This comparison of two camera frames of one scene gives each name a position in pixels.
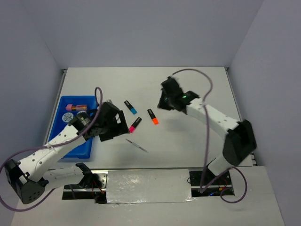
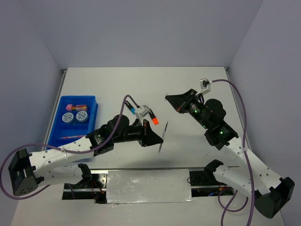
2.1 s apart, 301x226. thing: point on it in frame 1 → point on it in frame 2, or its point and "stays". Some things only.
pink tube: [70, 107] stays
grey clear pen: [138, 146] → [163, 136]
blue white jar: [82, 113] stays
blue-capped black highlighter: [131, 109] stays
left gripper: [120, 127] → [148, 137]
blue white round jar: [67, 117] stays
